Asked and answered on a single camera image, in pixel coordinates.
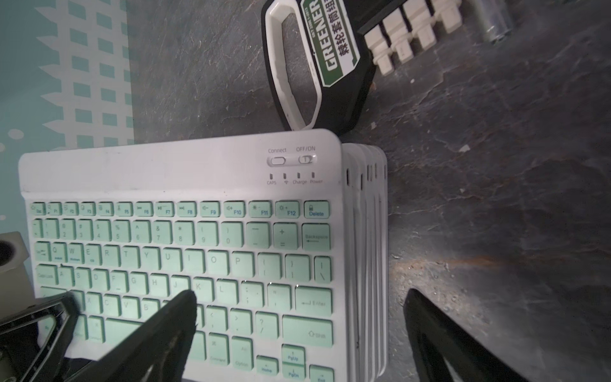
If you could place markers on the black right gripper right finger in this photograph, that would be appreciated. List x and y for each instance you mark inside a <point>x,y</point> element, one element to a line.
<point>438,342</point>

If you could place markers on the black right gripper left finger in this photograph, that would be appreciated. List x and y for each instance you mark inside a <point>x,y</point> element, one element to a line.
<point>156,351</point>

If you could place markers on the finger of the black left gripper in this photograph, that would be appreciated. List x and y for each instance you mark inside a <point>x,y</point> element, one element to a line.
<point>34,341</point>

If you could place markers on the green key keyboard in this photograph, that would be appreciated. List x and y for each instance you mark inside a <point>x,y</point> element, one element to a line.
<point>364,233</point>
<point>253,225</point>

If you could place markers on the yellow key white keyboard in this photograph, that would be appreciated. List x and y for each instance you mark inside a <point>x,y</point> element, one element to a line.
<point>352,220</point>

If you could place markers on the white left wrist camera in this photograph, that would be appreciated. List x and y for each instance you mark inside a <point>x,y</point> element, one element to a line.
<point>16,290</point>

